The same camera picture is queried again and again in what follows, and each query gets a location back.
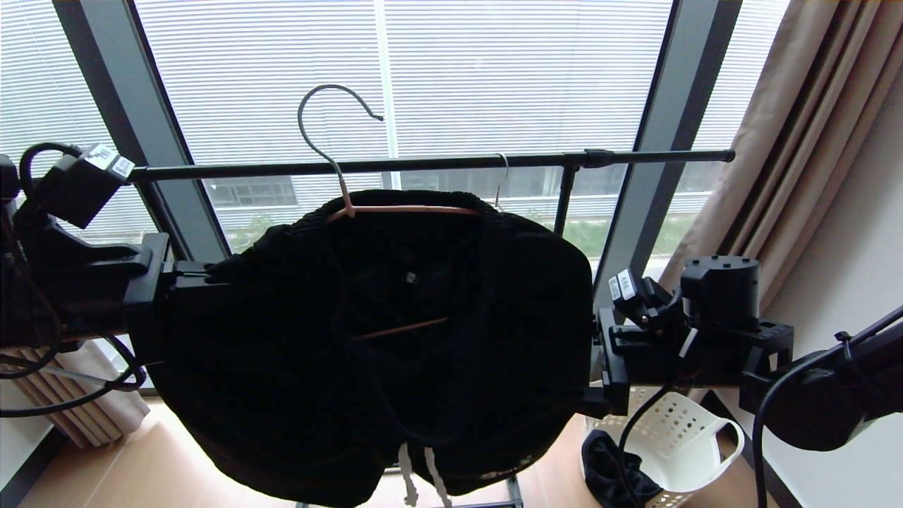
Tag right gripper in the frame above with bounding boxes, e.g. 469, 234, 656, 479
584, 307, 750, 418

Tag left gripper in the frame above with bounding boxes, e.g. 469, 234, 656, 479
42, 233, 174, 366

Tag black garment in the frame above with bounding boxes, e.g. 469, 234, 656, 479
581, 429, 664, 508

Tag black shorts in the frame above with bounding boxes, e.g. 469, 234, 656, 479
147, 189, 593, 508

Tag pink clothes hanger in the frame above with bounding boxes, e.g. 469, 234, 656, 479
298, 84, 487, 341
492, 153, 511, 210

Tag white laundry basket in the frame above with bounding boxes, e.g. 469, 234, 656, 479
584, 388, 746, 508

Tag black clothes rack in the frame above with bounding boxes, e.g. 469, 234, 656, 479
131, 148, 734, 508

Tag beige curtain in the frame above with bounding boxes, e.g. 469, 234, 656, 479
0, 342, 152, 449
660, 0, 903, 311

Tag window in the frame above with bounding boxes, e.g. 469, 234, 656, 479
0, 0, 791, 396

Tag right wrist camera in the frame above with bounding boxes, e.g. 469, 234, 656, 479
608, 268, 691, 334

